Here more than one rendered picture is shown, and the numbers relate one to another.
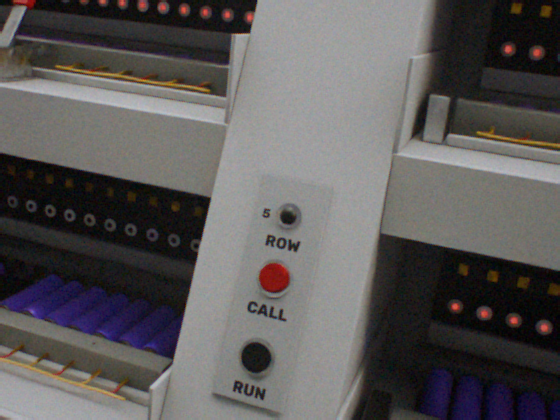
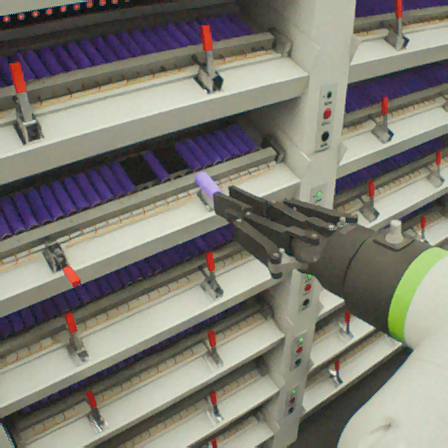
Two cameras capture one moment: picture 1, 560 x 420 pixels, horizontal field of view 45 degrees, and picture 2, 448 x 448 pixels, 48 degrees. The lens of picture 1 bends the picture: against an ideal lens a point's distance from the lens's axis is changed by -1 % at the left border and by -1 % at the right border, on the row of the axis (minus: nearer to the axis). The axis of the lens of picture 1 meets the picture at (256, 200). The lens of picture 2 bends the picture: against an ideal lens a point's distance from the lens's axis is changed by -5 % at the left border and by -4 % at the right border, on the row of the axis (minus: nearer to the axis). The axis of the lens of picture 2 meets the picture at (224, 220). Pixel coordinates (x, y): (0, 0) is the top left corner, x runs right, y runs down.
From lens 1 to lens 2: 0.83 m
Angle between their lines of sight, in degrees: 63
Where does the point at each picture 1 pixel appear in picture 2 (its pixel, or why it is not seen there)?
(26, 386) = (244, 185)
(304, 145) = (329, 72)
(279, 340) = (329, 128)
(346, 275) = (341, 103)
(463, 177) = (362, 64)
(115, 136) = (272, 92)
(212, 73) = (263, 42)
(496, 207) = (366, 68)
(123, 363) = (264, 158)
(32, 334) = (232, 169)
